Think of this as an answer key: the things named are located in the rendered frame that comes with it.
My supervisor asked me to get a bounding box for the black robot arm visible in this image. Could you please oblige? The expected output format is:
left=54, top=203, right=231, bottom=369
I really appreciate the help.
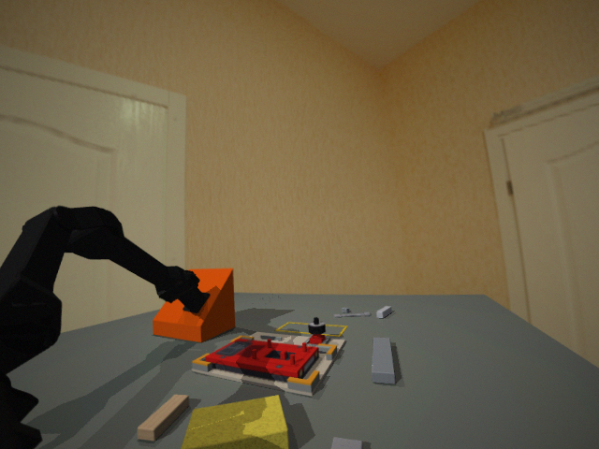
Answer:
left=0, top=206, right=211, bottom=422

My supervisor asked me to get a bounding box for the black and grey wheel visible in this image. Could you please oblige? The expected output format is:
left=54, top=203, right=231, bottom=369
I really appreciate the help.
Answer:
left=308, top=322, right=326, bottom=334

